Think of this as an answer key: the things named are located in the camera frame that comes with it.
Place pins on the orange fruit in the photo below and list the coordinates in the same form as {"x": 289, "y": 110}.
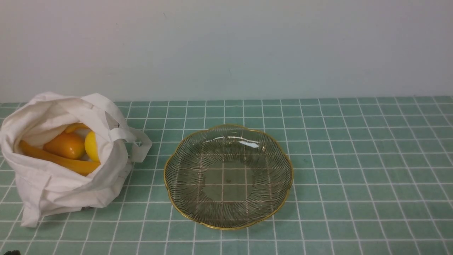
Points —
{"x": 66, "y": 145}

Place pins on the white cloth tote bag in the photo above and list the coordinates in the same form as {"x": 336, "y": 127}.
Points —
{"x": 47, "y": 188}

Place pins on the yellow banana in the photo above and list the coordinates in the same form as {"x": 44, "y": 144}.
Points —
{"x": 63, "y": 161}

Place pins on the yellow lemon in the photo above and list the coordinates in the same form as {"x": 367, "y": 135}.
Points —
{"x": 90, "y": 144}

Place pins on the clear glass gold-rimmed bowl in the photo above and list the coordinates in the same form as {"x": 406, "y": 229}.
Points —
{"x": 228, "y": 177}

